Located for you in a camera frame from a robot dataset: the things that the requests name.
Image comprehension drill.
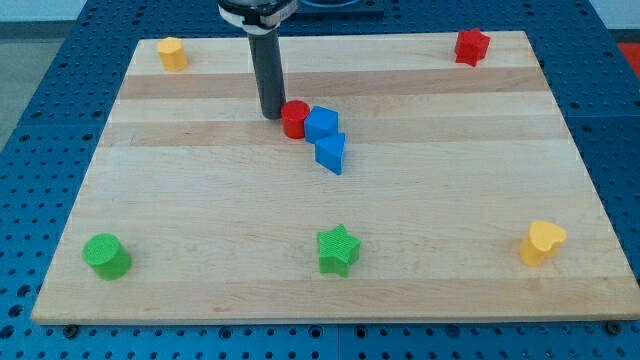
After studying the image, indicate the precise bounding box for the green star block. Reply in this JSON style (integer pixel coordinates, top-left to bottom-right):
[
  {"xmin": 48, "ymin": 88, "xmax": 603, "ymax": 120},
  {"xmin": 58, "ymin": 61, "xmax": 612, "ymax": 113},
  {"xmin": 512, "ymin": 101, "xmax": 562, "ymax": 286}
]
[{"xmin": 317, "ymin": 224, "xmax": 361, "ymax": 278}]

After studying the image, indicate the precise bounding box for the red star block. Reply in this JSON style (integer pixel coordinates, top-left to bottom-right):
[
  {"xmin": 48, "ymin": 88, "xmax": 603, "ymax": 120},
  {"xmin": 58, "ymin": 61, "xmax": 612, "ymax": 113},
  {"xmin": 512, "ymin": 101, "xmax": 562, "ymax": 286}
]
[{"xmin": 454, "ymin": 28, "xmax": 491, "ymax": 67}]

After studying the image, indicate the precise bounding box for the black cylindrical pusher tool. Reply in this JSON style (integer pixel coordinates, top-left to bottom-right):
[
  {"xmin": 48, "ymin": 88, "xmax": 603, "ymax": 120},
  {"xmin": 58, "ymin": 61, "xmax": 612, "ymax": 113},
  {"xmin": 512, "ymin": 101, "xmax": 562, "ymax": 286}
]
[{"xmin": 248, "ymin": 28, "xmax": 286, "ymax": 120}]

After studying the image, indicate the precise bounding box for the yellow pentagon block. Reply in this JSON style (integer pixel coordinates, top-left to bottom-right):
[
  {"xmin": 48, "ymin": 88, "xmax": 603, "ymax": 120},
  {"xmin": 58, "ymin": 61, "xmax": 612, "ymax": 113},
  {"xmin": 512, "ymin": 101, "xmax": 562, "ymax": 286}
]
[{"xmin": 157, "ymin": 37, "xmax": 188, "ymax": 72}]

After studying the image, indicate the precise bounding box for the green cylinder block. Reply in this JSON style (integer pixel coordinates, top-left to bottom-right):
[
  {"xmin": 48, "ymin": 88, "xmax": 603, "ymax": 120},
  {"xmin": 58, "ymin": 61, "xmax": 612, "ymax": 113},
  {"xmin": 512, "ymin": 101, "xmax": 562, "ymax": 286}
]
[{"xmin": 82, "ymin": 233, "xmax": 132, "ymax": 281}]

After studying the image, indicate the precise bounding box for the yellow heart block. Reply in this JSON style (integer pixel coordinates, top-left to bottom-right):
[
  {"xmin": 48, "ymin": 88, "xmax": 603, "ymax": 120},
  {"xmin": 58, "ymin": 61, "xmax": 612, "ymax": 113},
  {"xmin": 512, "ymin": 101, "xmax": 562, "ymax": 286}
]
[{"xmin": 519, "ymin": 220, "xmax": 568, "ymax": 267}]

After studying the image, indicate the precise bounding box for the blue triangle block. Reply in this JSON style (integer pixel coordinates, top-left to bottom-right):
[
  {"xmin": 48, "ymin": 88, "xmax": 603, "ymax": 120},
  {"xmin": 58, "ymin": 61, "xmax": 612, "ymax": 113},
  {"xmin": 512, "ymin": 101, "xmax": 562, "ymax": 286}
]
[{"xmin": 314, "ymin": 133, "xmax": 346, "ymax": 175}]

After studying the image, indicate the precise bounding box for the blue cube block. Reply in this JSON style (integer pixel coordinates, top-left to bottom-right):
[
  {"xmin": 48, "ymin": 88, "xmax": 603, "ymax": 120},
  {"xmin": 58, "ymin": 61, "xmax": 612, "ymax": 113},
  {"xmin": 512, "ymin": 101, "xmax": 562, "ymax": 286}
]
[{"xmin": 304, "ymin": 106, "xmax": 339, "ymax": 144}]

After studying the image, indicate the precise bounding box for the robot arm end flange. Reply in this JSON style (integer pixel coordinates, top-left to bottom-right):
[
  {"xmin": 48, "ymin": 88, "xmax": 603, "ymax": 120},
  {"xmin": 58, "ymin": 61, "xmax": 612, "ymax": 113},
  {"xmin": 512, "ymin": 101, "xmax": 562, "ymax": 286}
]
[{"xmin": 217, "ymin": 0, "xmax": 298, "ymax": 35}]

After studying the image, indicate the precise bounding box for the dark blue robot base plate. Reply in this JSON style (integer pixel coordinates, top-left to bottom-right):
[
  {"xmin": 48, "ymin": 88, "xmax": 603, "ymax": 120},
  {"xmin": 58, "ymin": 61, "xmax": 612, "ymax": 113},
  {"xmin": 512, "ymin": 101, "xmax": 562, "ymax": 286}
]
[{"xmin": 296, "ymin": 0, "xmax": 386, "ymax": 15}]

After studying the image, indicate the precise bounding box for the red cylinder block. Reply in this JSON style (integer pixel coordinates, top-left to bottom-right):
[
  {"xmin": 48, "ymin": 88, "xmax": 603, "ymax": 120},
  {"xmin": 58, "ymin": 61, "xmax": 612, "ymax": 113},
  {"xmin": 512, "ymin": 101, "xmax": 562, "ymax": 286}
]
[{"xmin": 281, "ymin": 100, "xmax": 311, "ymax": 139}]

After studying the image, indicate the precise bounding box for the wooden board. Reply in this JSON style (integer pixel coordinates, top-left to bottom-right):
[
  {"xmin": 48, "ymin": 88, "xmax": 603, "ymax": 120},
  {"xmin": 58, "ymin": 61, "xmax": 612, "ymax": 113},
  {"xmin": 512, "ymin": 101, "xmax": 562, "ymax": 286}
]
[{"xmin": 32, "ymin": 31, "xmax": 639, "ymax": 325}]

